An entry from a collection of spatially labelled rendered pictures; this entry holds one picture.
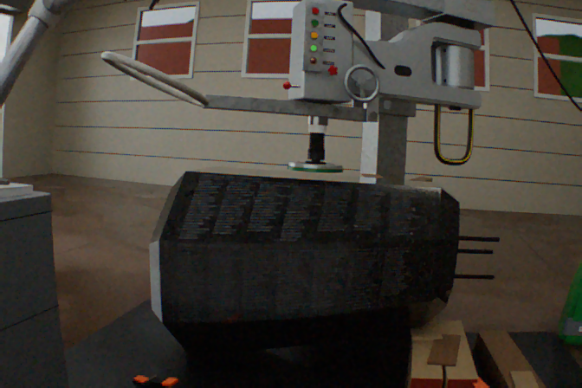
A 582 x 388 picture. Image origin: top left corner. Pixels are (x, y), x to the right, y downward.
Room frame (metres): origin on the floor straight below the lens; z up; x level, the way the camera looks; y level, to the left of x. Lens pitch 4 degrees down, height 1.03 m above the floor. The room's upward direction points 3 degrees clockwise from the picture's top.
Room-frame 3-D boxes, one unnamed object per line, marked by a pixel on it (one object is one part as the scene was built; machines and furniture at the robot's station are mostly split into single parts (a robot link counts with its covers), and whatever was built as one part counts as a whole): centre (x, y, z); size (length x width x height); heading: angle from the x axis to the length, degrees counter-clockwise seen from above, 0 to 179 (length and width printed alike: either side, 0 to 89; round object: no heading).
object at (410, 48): (2.13, -0.48, 1.33); 0.74 x 0.23 x 0.49; 105
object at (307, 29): (1.91, -0.06, 1.40); 0.08 x 0.03 x 0.28; 105
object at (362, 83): (1.96, -0.24, 1.23); 0.15 x 0.10 x 0.15; 105
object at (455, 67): (2.21, -0.73, 1.37); 0.19 x 0.19 x 0.20
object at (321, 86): (2.06, -0.17, 1.35); 0.36 x 0.22 x 0.45; 105
